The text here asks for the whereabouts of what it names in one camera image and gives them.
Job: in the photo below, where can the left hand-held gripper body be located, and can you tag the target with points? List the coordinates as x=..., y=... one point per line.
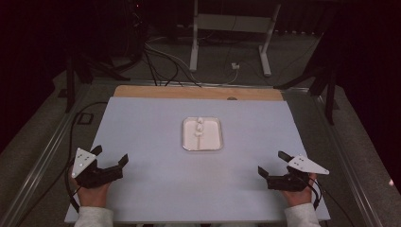
x=94, y=175

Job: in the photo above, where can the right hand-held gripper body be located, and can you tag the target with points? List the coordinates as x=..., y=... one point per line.
x=293, y=181

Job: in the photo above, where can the person's right hand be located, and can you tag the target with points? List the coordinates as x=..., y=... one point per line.
x=298, y=197

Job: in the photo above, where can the person's left hand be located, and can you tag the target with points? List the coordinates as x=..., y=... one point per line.
x=93, y=195

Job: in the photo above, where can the black square floor plate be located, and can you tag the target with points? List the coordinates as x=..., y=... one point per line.
x=85, y=118

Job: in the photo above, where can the light blue table mat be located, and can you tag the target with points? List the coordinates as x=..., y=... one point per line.
x=151, y=132

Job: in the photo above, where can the small metal tray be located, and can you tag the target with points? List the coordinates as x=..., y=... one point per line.
x=212, y=134

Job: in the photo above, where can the black tripod stand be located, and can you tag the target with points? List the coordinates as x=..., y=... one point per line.
x=329, y=94
x=70, y=82

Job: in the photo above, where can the skewer with white balls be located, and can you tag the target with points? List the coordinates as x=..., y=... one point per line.
x=199, y=127

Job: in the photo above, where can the wooden table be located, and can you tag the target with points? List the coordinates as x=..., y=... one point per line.
x=176, y=92

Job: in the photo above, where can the white plug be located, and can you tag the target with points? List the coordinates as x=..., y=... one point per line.
x=235, y=66

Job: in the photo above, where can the white metal stand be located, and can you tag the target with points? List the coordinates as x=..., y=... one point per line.
x=231, y=22

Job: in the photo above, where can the metal floor rail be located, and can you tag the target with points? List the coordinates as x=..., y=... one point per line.
x=44, y=157
x=350, y=164

